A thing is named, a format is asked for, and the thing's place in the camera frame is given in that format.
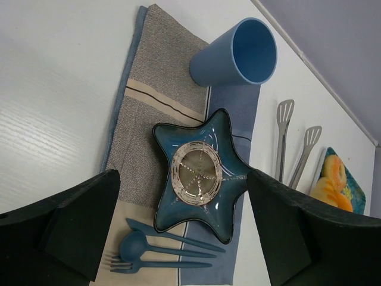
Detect blue plastic knife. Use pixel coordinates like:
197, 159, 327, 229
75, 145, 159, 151
126, 218, 226, 253

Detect blue plastic fork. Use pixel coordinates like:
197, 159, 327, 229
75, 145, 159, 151
110, 256, 212, 274

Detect metal serving tongs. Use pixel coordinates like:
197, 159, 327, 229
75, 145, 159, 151
275, 100, 322, 189

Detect orange striped croissant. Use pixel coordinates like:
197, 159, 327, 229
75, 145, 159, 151
310, 177, 353, 212

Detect blue plastic cup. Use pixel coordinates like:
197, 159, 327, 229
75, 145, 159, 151
189, 18, 277, 86

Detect blue plastic spoon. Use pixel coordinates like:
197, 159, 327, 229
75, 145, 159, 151
119, 231, 217, 262

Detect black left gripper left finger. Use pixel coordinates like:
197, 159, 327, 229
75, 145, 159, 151
1, 169, 120, 285

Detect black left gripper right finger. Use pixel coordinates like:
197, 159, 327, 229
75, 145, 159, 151
247, 169, 380, 285

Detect blue starfish-shaped plate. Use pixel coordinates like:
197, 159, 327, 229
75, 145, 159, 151
152, 108, 253, 244

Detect glazed twisted bread roll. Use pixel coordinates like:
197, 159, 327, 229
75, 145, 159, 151
321, 155, 347, 192

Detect teal floral tray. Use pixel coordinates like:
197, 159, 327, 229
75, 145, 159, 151
310, 147, 366, 215

